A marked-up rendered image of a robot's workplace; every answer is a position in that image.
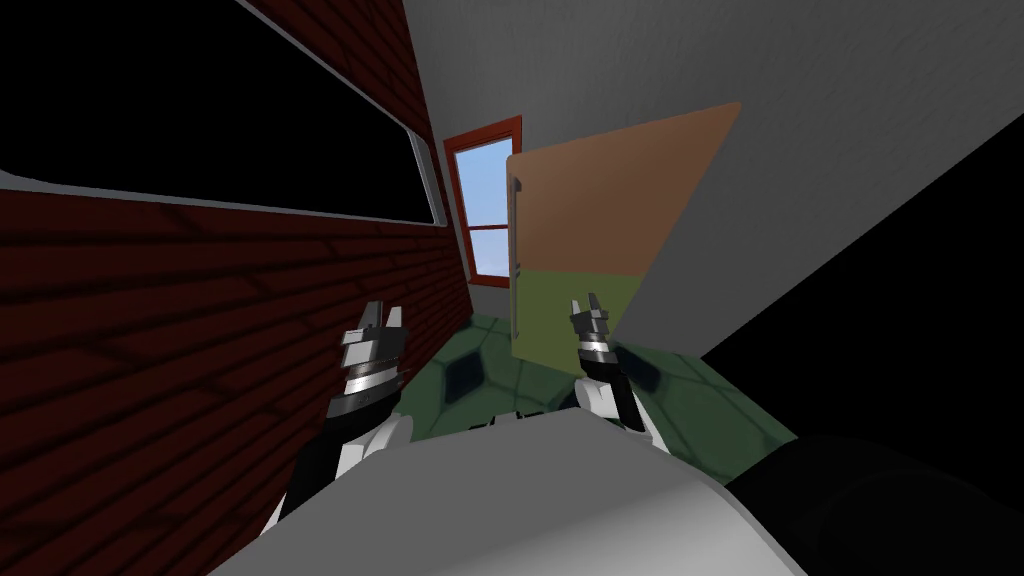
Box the brown and green fridge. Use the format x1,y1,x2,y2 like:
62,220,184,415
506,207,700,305
505,101,743,376

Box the dark window with grey frame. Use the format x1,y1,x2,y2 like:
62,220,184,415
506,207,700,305
0,0,448,230

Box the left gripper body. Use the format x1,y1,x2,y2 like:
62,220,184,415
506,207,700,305
339,322,412,374

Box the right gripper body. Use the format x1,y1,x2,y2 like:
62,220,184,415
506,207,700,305
570,311,614,348

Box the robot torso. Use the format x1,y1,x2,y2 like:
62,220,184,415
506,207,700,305
207,409,811,576

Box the red framed window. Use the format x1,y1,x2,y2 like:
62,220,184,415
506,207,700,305
443,115,525,289

